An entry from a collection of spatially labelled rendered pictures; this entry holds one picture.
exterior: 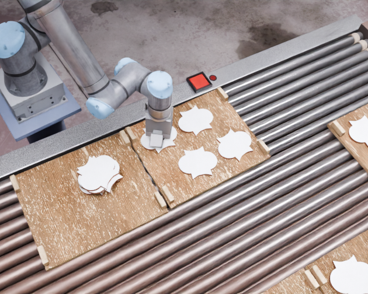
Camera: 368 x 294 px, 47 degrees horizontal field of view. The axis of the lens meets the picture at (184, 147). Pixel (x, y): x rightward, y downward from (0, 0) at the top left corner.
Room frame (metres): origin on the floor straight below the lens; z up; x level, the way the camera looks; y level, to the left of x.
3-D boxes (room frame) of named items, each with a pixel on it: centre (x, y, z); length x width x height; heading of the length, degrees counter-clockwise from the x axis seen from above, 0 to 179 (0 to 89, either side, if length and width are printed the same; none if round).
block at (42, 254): (0.35, 0.38, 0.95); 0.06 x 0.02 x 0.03; 35
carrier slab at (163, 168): (0.82, -0.04, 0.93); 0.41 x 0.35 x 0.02; 126
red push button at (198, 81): (1.11, -0.03, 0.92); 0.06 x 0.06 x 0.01; 35
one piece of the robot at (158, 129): (0.80, 0.10, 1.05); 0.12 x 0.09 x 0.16; 178
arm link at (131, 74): (0.86, 0.19, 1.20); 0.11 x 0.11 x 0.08; 59
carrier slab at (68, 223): (0.57, 0.29, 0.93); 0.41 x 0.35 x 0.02; 125
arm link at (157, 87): (0.82, 0.10, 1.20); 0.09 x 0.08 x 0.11; 59
